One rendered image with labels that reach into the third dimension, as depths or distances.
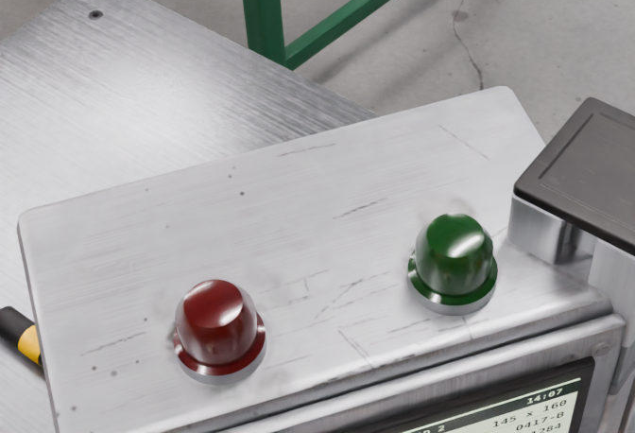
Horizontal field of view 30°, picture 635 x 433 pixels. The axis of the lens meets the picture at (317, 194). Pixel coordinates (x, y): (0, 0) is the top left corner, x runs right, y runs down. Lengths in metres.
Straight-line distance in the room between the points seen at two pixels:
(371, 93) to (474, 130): 2.10
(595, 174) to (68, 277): 0.16
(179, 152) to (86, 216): 0.90
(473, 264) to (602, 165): 0.05
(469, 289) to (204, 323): 0.08
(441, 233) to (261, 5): 1.81
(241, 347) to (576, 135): 0.12
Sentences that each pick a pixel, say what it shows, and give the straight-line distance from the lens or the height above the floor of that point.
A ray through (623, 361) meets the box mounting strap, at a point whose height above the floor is 1.44.
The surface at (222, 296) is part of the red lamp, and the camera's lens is 0.32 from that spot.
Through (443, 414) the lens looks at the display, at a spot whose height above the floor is 1.46.
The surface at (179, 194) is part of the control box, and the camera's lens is 0.38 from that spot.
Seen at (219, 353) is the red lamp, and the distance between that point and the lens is 0.32.
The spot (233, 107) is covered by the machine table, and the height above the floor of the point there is 0.83.
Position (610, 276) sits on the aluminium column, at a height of 1.48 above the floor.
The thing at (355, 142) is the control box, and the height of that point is 1.48.
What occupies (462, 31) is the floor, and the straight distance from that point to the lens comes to 2.63.
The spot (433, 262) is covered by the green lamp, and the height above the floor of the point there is 1.49.
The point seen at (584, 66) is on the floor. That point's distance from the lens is 2.58.
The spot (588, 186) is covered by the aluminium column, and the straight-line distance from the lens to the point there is 0.34.
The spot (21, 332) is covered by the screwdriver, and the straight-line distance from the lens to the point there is 1.13.
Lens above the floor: 1.76
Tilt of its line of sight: 50 degrees down
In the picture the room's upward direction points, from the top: 4 degrees counter-clockwise
